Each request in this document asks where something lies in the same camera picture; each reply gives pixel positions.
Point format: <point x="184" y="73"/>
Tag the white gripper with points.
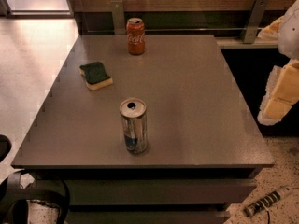
<point x="290" y="34"/>

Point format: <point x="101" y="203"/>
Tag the silver blue redbull can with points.
<point x="134" y="124"/>

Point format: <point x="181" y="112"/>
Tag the red coke can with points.
<point x="135" y="29"/>

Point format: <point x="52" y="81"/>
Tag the grey drawer cabinet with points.
<point x="204" y="147"/>

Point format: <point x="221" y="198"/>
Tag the white power strip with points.
<point x="268" y="200"/>

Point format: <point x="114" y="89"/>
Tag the green yellow sponge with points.
<point x="95" y="76"/>

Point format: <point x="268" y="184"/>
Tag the black chair base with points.
<point x="44" y="201"/>

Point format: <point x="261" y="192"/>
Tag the black chair seat edge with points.
<point x="5" y="146"/>

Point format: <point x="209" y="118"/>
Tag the right metal bracket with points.
<point x="250" y="31"/>

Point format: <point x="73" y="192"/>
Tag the metal bracket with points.
<point x="117" y="11"/>
<point x="250" y="31"/>

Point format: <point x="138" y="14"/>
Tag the left metal bracket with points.
<point x="117" y="11"/>

